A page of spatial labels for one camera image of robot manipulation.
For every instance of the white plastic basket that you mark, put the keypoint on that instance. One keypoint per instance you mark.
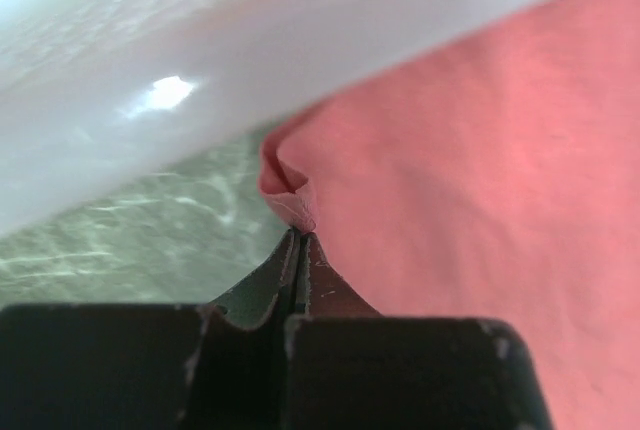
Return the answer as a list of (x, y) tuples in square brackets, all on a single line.
[(95, 93)]

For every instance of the salmon pink t-shirt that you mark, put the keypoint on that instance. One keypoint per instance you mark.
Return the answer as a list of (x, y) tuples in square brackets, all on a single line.
[(497, 177)]

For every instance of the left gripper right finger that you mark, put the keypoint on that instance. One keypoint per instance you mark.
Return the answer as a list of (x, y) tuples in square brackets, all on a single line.
[(321, 291)]

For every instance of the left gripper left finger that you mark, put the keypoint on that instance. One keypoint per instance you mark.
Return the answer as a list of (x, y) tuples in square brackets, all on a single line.
[(265, 291)]

